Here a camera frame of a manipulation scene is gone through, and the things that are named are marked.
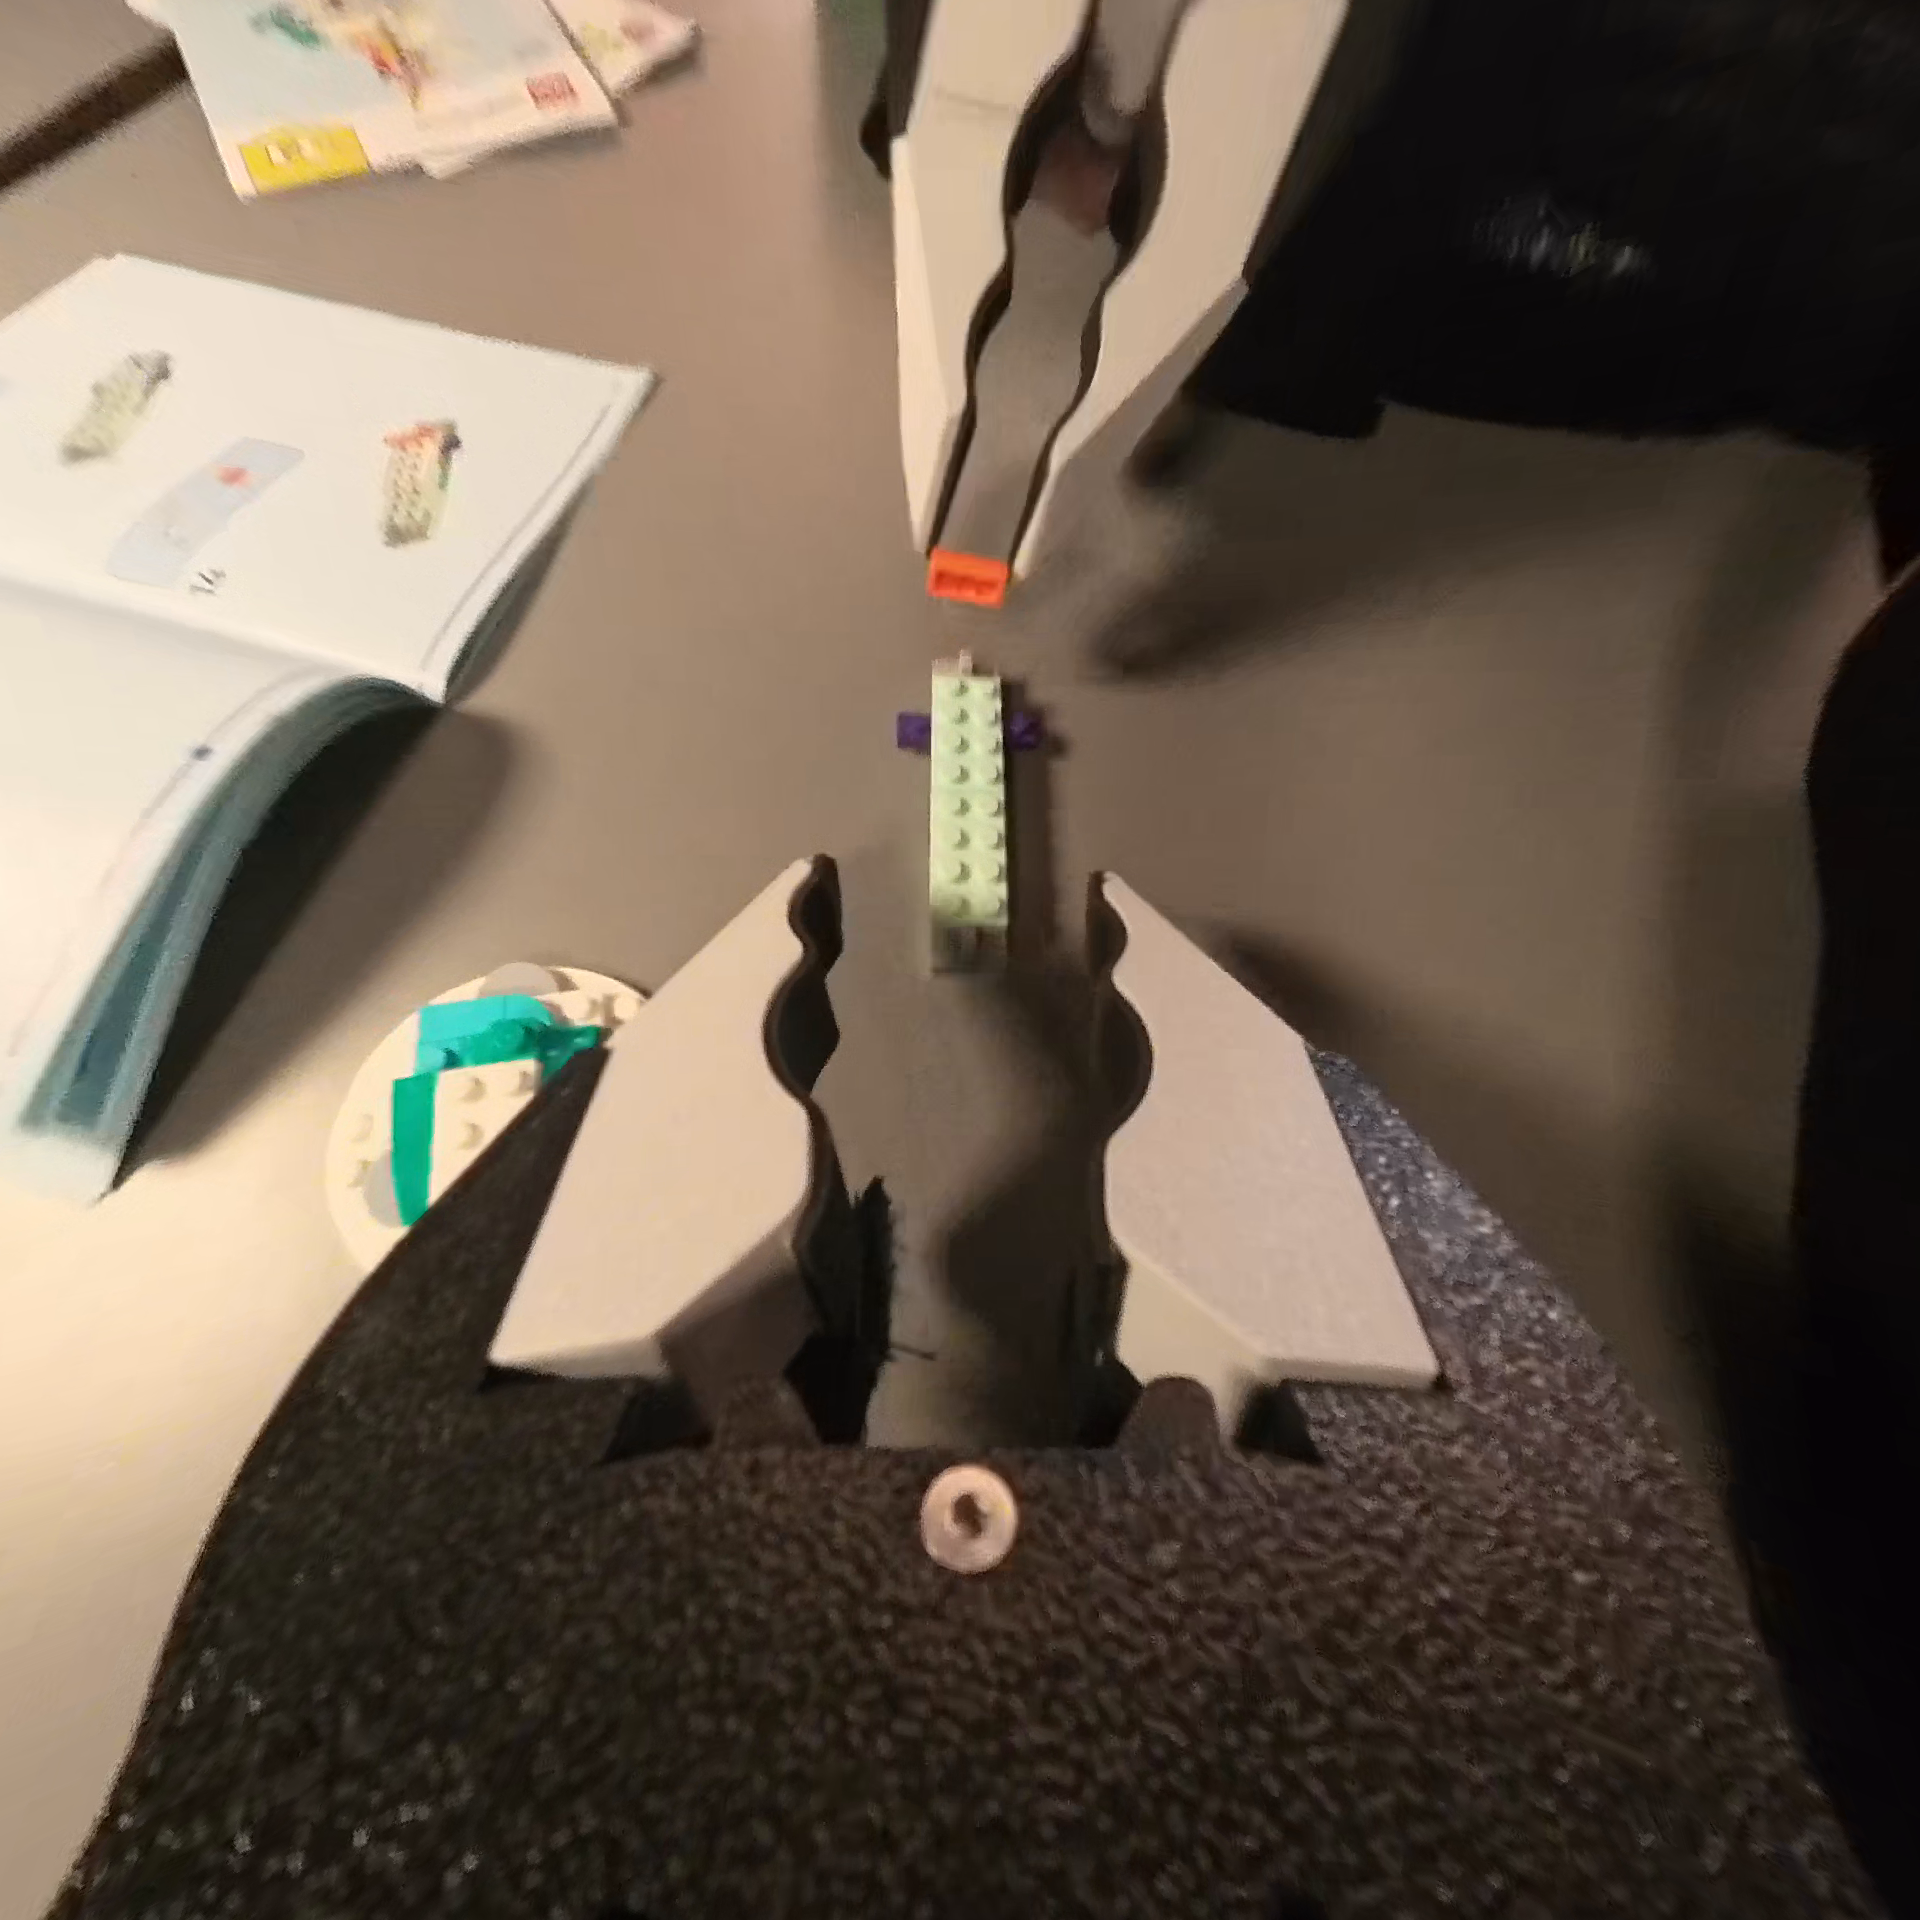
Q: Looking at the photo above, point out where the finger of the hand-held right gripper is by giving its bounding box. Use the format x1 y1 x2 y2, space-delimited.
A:
890 0 1085 565
1017 0 1355 577

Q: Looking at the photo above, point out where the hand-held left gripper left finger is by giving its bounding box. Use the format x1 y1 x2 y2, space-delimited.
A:
488 853 845 1445

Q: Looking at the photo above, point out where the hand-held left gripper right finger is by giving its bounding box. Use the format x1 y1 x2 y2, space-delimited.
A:
1083 871 1443 1430

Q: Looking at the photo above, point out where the green lego plate assembly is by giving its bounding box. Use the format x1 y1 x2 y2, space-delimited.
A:
896 646 1055 978

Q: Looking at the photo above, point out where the round white lego plate assembly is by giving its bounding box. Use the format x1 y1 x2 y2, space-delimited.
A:
323 960 649 1277

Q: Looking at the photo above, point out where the instruction booklet with yellow label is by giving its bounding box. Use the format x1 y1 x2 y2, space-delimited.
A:
128 0 621 200

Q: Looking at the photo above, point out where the person's black knit sweater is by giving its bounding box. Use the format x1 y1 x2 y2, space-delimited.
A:
1789 562 1920 1518

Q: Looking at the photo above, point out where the open instruction booklet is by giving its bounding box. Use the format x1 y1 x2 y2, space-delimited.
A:
0 252 657 1207

